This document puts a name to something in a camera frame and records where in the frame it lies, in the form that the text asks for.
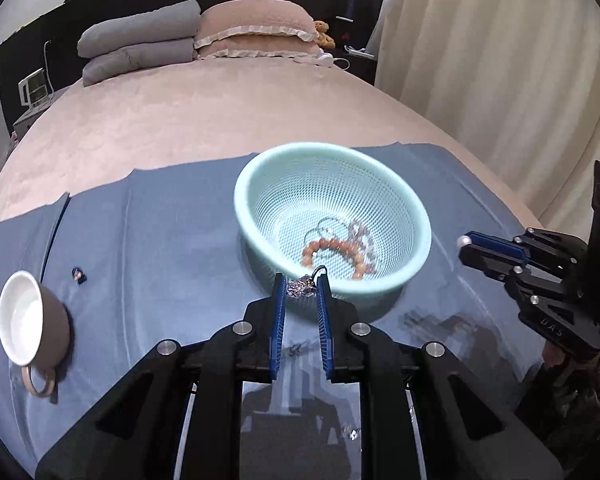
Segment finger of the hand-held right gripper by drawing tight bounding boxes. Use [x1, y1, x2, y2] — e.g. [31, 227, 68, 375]
[458, 231, 588, 283]
[503, 264, 600, 362]

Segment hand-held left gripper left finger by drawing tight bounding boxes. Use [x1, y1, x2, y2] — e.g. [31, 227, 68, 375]
[35, 273, 287, 480]

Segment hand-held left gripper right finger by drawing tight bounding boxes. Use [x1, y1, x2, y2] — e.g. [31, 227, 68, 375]
[316, 274, 564, 480]

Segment teal mesh basket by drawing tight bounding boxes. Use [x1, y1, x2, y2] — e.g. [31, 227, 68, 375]
[234, 143, 433, 324]

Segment blue cloth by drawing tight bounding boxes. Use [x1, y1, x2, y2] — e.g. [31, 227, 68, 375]
[0, 142, 548, 480]

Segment cream curtain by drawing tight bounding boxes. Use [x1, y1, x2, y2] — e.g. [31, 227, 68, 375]
[374, 0, 600, 241]

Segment pink bed cover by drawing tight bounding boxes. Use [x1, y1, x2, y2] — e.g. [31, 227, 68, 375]
[0, 51, 548, 266]

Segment brown cup white inside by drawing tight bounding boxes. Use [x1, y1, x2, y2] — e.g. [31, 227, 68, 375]
[0, 270, 74, 399]

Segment white headphones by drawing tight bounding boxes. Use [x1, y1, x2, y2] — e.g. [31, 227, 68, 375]
[316, 51, 352, 70]

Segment brown teddy bear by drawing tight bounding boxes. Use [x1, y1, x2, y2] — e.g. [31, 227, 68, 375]
[313, 20, 336, 51]

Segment pink ruffled pillow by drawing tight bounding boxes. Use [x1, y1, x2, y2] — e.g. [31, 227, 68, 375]
[193, 0, 316, 61]

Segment grey pillow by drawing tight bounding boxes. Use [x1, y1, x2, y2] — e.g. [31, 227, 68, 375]
[82, 37, 197, 88]
[76, 0, 202, 59]

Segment grey nightstand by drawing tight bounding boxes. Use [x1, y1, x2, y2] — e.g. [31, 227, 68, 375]
[12, 85, 72, 137]

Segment white bedside device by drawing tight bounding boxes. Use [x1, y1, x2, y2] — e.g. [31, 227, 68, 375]
[18, 67, 51, 109]

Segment black headboard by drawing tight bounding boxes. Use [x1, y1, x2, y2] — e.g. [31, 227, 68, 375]
[0, 0, 385, 137]

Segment orange bead bracelet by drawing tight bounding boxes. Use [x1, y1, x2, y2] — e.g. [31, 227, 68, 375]
[300, 237, 376, 281]

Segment silver bangle bracelet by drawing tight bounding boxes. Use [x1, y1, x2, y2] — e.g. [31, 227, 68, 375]
[304, 217, 352, 247]

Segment clear crystal bracelet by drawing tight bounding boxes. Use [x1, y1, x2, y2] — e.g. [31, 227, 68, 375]
[346, 220, 377, 267]

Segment thin black cord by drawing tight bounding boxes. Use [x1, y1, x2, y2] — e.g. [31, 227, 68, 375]
[40, 192, 72, 286]

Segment white cable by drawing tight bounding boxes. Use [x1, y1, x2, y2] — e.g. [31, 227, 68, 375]
[43, 39, 57, 95]

